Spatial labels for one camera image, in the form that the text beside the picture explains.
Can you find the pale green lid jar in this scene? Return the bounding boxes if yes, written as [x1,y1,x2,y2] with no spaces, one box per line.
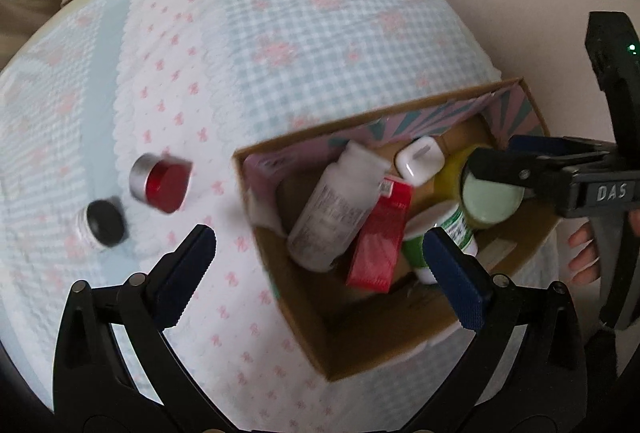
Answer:
[460,172,525,228]

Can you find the yellow tape roll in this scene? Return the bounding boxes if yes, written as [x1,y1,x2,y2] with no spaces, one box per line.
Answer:
[434,144,491,229]

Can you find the green jar white lid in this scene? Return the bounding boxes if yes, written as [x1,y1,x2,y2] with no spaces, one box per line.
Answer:
[401,201,481,287]

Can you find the white earbuds case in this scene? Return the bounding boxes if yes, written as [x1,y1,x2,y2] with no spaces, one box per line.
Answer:
[395,136,445,187]

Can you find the black lid small jar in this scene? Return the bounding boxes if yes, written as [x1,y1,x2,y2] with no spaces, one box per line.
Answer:
[73,199,126,250]

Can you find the red rectangular box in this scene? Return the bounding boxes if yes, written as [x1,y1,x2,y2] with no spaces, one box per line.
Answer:
[346,175,413,293]

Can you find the pink cardboard box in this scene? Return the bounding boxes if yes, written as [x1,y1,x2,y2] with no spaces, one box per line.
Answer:
[233,79,558,382]

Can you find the white pill bottle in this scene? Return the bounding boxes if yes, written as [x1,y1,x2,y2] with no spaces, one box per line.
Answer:
[286,141,390,273]

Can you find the silver red small jar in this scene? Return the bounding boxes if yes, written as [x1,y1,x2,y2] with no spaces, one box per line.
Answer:
[129,154,192,214]

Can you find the person's right hand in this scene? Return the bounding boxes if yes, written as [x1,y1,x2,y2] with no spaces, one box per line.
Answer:
[567,221,601,286]

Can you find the blue checkered floral bedsheet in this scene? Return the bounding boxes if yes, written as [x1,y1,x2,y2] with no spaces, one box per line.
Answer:
[1,0,500,432]

